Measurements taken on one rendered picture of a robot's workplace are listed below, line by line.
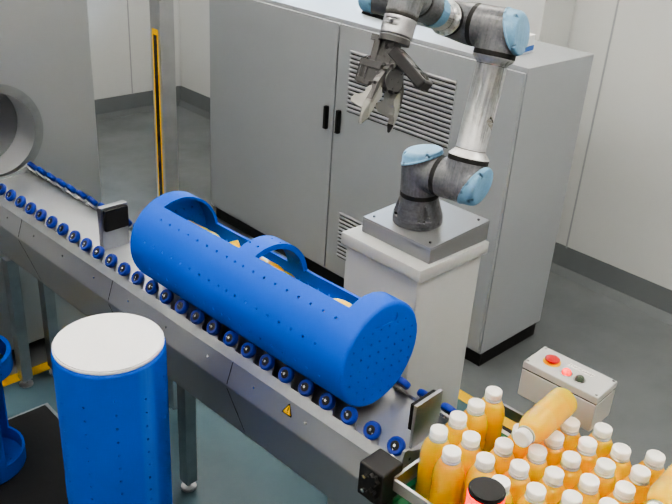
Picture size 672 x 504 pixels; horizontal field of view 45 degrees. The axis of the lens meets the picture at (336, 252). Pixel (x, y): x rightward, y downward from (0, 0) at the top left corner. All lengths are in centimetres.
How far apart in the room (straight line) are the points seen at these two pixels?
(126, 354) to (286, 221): 267
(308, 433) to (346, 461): 13
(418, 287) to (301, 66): 219
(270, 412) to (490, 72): 108
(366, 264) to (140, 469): 86
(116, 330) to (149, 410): 23
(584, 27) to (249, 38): 181
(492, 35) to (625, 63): 241
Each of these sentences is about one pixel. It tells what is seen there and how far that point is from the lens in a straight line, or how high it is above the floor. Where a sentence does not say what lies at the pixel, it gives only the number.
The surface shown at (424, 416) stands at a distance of 196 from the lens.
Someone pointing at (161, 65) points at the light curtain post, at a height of 148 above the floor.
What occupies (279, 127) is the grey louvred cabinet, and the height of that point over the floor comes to 79.
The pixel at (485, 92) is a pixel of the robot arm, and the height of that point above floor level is 163.
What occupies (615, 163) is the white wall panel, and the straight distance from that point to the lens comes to 472.
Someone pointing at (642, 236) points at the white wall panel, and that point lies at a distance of 474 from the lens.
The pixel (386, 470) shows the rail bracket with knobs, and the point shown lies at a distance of 181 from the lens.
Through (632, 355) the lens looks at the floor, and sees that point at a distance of 436.
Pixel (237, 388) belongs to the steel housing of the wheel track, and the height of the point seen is 85.
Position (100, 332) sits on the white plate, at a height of 104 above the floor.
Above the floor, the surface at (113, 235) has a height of 97.
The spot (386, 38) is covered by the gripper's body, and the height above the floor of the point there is 183.
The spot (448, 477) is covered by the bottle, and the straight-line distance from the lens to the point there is 176.
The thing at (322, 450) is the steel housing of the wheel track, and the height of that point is 84.
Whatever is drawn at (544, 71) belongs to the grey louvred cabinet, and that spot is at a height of 142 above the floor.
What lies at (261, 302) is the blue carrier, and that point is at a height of 115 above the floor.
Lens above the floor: 220
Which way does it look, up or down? 27 degrees down
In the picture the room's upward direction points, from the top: 4 degrees clockwise
